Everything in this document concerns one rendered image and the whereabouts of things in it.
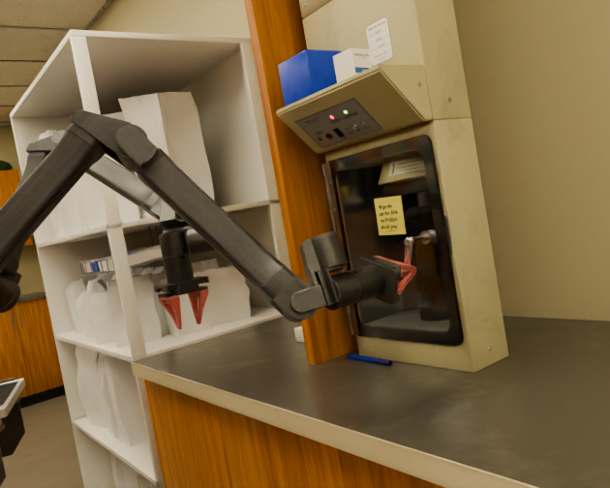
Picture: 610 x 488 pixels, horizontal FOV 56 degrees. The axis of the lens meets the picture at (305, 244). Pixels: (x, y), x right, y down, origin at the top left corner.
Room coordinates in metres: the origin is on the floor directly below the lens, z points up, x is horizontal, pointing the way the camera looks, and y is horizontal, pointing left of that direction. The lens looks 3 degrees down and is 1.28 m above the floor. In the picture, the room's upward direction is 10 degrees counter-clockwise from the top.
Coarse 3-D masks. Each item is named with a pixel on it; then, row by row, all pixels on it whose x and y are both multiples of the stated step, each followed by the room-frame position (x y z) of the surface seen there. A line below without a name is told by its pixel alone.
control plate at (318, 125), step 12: (336, 108) 1.12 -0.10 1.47; (348, 108) 1.10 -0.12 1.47; (360, 108) 1.08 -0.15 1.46; (300, 120) 1.20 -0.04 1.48; (312, 120) 1.18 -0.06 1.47; (324, 120) 1.16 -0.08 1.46; (336, 120) 1.15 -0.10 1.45; (348, 120) 1.13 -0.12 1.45; (360, 120) 1.11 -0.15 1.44; (372, 120) 1.09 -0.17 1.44; (312, 132) 1.22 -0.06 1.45; (324, 132) 1.20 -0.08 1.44; (348, 132) 1.16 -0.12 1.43; (360, 132) 1.14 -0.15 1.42; (372, 132) 1.12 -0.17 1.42; (324, 144) 1.24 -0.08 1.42
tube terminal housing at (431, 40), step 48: (336, 0) 1.20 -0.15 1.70; (384, 0) 1.10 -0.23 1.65; (432, 0) 1.07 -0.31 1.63; (336, 48) 1.22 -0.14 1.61; (432, 48) 1.06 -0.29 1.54; (432, 96) 1.05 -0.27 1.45; (480, 192) 1.10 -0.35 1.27; (480, 240) 1.09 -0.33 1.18; (480, 288) 1.08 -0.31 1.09; (480, 336) 1.06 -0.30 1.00
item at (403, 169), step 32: (352, 160) 1.21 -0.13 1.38; (384, 160) 1.14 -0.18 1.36; (416, 160) 1.07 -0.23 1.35; (352, 192) 1.22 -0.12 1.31; (384, 192) 1.15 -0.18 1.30; (416, 192) 1.08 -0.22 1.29; (352, 224) 1.24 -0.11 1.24; (416, 224) 1.09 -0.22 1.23; (352, 256) 1.25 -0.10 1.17; (384, 256) 1.17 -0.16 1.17; (416, 256) 1.10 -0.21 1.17; (448, 256) 1.04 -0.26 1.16; (416, 288) 1.11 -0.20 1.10; (448, 288) 1.05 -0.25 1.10; (384, 320) 1.20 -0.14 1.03; (416, 320) 1.12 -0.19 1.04; (448, 320) 1.06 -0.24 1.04
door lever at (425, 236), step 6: (420, 234) 1.08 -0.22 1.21; (426, 234) 1.07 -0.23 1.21; (408, 240) 1.04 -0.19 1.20; (414, 240) 1.05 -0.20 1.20; (420, 240) 1.06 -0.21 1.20; (426, 240) 1.07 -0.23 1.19; (408, 246) 1.05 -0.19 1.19; (414, 246) 1.05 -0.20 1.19; (408, 252) 1.05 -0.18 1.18; (414, 252) 1.05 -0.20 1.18; (408, 258) 1.05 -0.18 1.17
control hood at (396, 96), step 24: (384, 72) 0.98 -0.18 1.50; (408, 72) 1.01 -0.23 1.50; (312, 96) 1.13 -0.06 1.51; (336, 96) 1.09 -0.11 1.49; (360, 96) 1.05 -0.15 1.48; (384, 96) 1.02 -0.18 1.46; (408, 96) 1.01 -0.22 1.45; (288, 120) 1.23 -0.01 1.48; (384, 120) 1.08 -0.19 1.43; (408, 120) 1.05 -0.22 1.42; (312, 144) 1.26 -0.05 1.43; (336, 144) 1.22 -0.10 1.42
